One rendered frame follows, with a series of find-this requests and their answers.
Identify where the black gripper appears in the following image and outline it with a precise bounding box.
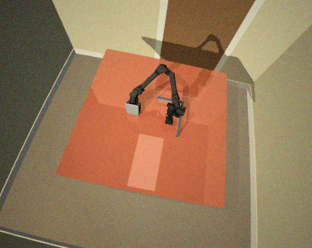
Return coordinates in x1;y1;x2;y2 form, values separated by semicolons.
165;109;175;125

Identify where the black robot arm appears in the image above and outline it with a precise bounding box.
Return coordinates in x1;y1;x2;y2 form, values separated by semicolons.
129;64;186;117

